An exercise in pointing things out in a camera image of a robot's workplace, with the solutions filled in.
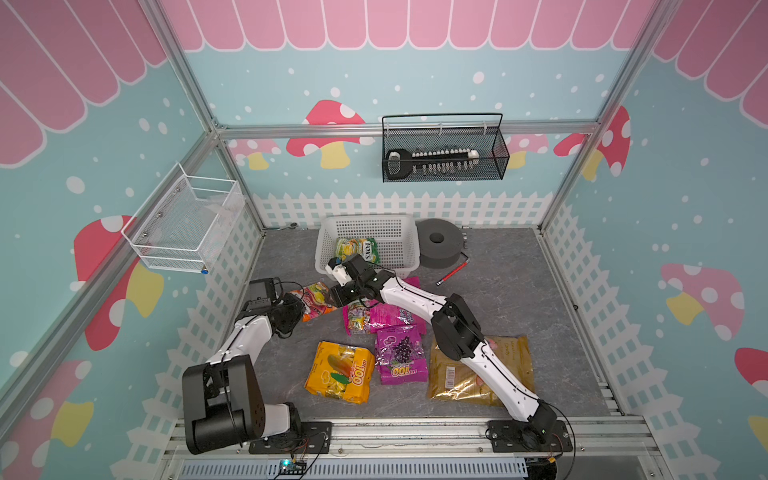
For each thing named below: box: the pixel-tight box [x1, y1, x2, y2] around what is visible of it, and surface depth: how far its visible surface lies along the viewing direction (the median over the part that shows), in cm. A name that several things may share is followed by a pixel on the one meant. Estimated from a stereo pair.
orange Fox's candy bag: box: [290, 282, 338, 323], surface depth 96 cm
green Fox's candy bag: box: [335, 237, 381, 265], surface depth 114 cm
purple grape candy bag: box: [375, 325, 428, 385], surface depth 85 cm
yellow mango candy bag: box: [305, 341, 375, 404], surface depth 81 cm
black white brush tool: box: [385, 148, 480, 180], surface depth 91 cm
